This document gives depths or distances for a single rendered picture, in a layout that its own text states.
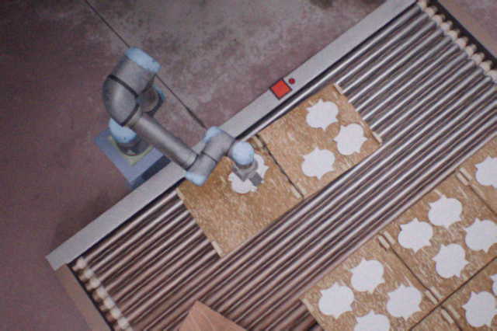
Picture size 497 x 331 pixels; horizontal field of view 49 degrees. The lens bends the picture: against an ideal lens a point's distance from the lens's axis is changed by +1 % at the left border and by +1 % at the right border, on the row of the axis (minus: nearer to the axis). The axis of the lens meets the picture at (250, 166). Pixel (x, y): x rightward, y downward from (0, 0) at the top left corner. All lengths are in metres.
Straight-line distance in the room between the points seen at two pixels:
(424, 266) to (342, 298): 0.35
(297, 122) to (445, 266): 0.83
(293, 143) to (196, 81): 1.30
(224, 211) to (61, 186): 1.44
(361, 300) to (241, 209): 0.59
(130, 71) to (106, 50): 1.85
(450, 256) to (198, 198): 1.04
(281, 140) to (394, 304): 0.80
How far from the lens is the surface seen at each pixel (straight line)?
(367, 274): 2.21
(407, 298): 2.24
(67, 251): 2.35
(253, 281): 2.20
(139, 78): 1.81
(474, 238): 2.34
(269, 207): 2.22
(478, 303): 2.32
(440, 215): 2.31
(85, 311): 2.28
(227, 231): 2.21
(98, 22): 3.76
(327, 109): 2.34
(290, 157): 2.27
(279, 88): 2.38
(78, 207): 3.36
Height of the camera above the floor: 3.12
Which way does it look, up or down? 75 degrees down
